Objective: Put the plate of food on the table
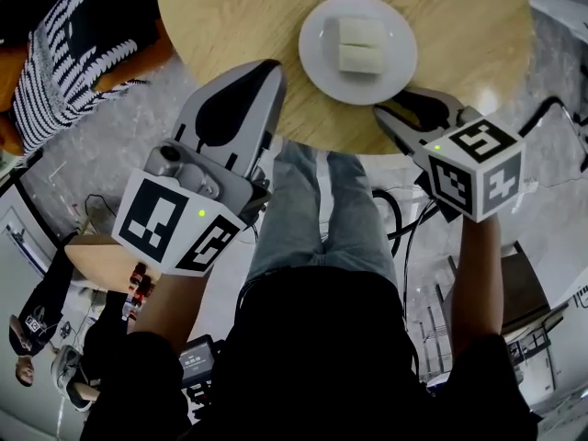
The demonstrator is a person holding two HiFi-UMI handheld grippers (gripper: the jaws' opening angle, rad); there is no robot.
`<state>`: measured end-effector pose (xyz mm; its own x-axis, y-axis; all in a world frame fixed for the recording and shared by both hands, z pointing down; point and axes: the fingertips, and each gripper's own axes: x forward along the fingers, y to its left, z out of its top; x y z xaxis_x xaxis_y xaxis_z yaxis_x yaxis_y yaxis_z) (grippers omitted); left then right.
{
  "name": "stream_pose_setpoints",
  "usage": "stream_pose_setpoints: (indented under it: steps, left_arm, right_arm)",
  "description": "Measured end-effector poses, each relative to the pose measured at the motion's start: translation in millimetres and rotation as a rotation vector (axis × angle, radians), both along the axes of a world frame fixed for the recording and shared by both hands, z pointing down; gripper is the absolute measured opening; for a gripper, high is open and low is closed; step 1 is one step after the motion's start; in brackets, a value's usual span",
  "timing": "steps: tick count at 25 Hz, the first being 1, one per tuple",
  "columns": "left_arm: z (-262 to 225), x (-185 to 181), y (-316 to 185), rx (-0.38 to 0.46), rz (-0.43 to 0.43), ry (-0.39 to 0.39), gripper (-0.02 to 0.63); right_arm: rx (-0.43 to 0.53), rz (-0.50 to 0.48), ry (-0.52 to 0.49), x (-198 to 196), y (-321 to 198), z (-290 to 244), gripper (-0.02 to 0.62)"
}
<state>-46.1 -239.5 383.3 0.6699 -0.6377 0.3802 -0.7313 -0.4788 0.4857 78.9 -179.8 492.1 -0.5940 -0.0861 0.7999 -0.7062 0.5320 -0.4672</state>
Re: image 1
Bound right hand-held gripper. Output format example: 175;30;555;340
372;86;527;224

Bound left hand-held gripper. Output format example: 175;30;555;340
111;59;288;277

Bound white rectangular food piece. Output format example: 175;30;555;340
337;43;385;76
322;16;386;48

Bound white plate of food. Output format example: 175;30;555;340
298;0;419;107

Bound person's left forearm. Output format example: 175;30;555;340
132;264;210;353

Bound person's right forearm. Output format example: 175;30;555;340
451;212;505;358

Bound small tan wooden side table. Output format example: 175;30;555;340
63;234;162;294

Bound cluster of red-capped bottles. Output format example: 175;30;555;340
120;262;156;322

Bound person's right jeans leg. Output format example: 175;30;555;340
321;150;399;288

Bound person's jeans leg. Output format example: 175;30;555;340
245;138;330;288
321;150;399;288

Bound person's left jeans leg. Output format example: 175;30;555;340
245;138;330;288

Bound black screen device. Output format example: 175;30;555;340
177;334;218;389

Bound grey sneaker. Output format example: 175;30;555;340
50;345;96;413

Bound round light wooden table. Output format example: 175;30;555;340
155;0;535;156

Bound person's black shirt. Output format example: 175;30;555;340
85;264;543;441

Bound black cable bundle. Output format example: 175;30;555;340
370;188;440;256

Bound black metal tube frame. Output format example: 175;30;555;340
518;96;588;175

